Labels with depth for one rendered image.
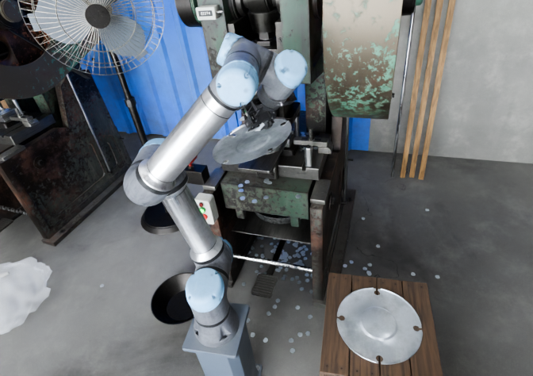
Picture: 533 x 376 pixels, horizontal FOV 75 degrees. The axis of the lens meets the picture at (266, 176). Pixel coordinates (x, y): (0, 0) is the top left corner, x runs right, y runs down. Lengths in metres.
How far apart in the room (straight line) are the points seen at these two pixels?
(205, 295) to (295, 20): 0.91
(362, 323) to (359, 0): 1.03
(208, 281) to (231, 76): 0.67
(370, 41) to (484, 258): 1.54
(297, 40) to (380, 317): 1.02
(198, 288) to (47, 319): 1.27
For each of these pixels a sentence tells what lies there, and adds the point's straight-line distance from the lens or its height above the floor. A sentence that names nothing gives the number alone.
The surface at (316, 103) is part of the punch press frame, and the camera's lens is 1.66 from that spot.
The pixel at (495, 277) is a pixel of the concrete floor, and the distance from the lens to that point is 2.14.
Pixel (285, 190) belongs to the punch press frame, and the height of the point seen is 0.64.
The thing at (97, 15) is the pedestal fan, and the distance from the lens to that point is 1.79.
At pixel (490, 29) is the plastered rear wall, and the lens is 2.59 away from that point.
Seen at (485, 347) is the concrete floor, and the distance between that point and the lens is 1.89.
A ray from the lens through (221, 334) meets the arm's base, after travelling 1.24.
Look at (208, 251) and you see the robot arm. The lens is 1.16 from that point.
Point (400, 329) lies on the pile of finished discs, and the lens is 1.40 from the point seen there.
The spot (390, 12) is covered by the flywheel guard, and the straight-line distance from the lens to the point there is 0.92.
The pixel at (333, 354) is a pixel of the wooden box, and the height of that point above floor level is 0.35.
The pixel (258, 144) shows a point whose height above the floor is 0.91.
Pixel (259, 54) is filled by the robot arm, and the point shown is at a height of 1.31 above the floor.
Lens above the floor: 1.53
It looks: 36 degrees down
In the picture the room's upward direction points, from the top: 7 degrees counter-clockwise
